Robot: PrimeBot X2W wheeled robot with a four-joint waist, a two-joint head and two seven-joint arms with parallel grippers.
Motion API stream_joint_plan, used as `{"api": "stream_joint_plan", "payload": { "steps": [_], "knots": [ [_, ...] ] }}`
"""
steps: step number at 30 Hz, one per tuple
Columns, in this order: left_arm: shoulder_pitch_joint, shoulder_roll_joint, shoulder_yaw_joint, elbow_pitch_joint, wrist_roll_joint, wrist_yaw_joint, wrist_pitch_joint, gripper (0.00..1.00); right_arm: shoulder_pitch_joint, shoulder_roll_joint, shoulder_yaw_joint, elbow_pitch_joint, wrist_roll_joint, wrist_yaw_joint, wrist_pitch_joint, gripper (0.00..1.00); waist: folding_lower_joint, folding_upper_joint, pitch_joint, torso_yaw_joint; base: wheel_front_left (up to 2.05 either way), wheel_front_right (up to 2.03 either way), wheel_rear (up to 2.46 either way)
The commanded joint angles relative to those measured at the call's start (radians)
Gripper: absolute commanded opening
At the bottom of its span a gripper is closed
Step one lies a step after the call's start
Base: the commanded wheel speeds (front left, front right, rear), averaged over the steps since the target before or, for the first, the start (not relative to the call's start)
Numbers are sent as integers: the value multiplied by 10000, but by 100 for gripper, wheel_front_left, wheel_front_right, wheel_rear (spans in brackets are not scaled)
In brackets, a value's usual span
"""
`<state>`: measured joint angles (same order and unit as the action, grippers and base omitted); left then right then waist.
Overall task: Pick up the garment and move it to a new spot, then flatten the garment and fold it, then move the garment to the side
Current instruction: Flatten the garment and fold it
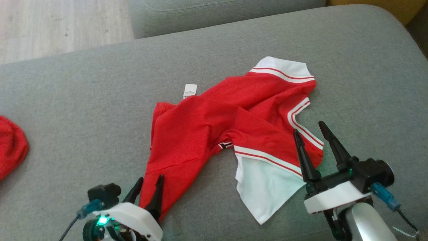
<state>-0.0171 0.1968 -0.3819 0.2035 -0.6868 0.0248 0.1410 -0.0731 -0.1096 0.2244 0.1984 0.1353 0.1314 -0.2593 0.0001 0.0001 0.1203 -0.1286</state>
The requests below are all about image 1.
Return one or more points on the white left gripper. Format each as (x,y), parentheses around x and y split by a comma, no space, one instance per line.
(133,221)

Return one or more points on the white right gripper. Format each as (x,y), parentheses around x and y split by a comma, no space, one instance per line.
(334,197)

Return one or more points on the red jersey with white stripes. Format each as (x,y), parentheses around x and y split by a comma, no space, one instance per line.
(207,127)

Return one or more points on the red shorts with white bands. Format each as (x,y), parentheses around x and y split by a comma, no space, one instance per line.
(11,147)

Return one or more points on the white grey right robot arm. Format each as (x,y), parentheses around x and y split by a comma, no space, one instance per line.
(364,224)

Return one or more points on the large grey sofa seat cushion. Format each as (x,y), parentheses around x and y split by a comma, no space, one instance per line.
(83,100)

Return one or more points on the yellow fabric furniture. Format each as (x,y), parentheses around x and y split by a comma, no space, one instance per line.
(384,8)

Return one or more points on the grey sofa cushion with seam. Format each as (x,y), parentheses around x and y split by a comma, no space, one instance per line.
(200,16)

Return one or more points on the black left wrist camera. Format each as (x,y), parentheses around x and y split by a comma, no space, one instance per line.
(103,194)

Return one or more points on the blue left camera connector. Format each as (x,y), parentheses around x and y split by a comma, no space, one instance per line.
(89,207)

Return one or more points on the blue camera connector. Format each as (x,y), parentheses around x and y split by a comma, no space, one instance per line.
(89,207)
(384,197)

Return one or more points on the blue right camera connector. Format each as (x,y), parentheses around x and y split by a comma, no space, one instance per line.
(384,197)

